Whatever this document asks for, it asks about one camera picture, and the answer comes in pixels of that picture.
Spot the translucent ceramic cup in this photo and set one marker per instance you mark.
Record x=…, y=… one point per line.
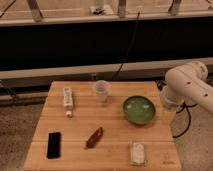
x=101, y=89

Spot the black rectangular block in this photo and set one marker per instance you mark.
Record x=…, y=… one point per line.
x=54, y=145

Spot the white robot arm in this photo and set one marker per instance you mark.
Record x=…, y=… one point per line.
x=187, y=81

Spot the red pepper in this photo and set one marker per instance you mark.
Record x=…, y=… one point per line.
x=94, y=138

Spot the green bowl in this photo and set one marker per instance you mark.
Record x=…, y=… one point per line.
x=139, y=110

